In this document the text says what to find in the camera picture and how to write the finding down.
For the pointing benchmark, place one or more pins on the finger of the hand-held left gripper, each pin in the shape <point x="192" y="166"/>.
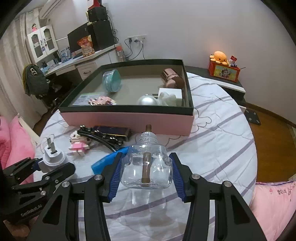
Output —
<point x="35" y="163"/>
<point x="62" y="170"/>

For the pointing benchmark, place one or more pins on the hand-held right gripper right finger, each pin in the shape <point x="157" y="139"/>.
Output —
<point x="179" y="180"/>

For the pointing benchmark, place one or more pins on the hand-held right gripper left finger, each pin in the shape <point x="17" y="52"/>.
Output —
<point x="114" y="178"/>

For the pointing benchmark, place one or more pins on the white plug-in heater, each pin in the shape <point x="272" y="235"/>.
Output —
<point x="54" y="160"/>

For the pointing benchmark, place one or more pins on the blue plastic tool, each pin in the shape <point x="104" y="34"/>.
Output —
<point x="101" y="164"/>

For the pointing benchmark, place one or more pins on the clear bottle with brown wick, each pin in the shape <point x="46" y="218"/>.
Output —
<point x="134" y="171"/>

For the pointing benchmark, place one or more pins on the pink box with black rim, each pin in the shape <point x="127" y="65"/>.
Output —
<point x="127" y="122"/>

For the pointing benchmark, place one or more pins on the green printed card packet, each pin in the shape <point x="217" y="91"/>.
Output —
<point x="84" y="98"/>

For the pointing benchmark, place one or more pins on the silver ball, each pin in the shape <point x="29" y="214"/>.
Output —
<point x="146" y="100"/>

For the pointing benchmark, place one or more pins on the white square box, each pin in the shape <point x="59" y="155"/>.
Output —
<point x="174" y="92"/>

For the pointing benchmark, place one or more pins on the teal round case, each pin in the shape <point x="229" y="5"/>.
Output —
<point x="112" y="81"/>

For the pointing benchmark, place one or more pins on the rose gold round container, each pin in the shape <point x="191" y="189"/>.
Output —
<point x="172" y="80"/>

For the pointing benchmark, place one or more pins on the pink bedding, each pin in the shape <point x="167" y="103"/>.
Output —
<point x="16" y="143"/>

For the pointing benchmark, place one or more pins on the pink block figure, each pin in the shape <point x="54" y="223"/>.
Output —
<point x="79" y="144"/>

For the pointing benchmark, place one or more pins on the black hair clip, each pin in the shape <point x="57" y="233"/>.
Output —
<point x="101" y="140"/>

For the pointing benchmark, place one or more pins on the dark purple flat box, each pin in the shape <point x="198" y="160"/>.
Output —
<point x="111" y="132"/>

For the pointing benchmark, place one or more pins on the beige curtain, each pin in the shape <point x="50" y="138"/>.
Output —
<point x="11" y="69"/>

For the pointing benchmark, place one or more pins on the black bathroom scale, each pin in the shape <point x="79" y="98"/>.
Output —
<point x="253" y="117"/>

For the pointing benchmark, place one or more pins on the pink quilt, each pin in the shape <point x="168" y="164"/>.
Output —
<point x="275" y="204"/>

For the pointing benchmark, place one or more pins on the white desk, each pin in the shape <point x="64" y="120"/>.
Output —
<point x="87" y="67"/>

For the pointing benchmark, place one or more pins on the black white TV stand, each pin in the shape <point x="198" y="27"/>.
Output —
<point x="231" y="87"/>

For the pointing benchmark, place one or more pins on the blue white box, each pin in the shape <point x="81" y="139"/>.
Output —
<point x="64" y="54"/>

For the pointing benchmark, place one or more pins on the red printed tin box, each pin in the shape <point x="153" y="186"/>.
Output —
<point x="224" y="72"/>

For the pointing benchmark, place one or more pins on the white glass-door cabinet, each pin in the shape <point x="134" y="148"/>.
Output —
<point x="40" y="44"/>

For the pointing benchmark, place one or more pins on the red white snack bag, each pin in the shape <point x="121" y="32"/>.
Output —
<point x="88" y="50"/>

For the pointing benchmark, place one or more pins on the red capped bottle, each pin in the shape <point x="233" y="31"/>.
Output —
<point x="120" y="53"/>

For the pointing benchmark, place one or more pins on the orange octopus plush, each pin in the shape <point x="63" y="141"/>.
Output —
<point x="219" y="57"/>

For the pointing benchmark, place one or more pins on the black monitor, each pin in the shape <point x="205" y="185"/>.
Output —
<point x="76" y="38"/>

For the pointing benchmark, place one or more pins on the small pink doll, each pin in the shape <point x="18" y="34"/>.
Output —
<point x="34" y="27"/>

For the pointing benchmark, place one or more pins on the black computer tower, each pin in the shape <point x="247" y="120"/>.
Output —
<point x="101" y="34"/>

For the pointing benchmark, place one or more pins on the white air conditioner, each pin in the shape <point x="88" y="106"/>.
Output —
<point x="49" y="9"/>

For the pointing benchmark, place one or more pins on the black speaker box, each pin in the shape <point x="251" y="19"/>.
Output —
<point x="98" y="14"/>

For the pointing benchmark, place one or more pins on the red paper bag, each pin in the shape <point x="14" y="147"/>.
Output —
<point x="96" y="3"/>

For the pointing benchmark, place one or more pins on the white bed frame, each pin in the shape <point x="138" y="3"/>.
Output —
<point x="29" y="128"/>

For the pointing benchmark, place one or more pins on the white wall socket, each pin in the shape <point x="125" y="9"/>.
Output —
<point x="137" y="38"/>

